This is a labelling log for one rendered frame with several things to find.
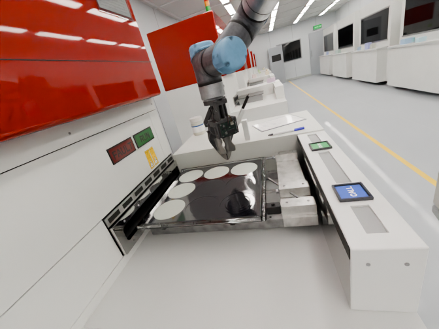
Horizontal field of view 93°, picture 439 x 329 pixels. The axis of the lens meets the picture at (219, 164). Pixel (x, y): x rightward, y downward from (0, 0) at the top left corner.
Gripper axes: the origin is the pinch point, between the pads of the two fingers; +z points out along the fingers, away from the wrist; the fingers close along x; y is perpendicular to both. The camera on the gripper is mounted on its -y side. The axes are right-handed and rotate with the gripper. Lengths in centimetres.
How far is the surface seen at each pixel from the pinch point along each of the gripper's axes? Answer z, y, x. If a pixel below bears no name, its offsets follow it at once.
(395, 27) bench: -27, -277, 593
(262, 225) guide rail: 14.0, 23.4, -3.7
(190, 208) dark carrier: 7.2, 10.5, -19.2
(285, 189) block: 6.5, 23.5, 5.4
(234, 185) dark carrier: 7.2, 8.6, -3.1
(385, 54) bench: 26, -292, 586
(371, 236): 1.1, 49.4, 0.3
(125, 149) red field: -12.5, -4.9, -30.0
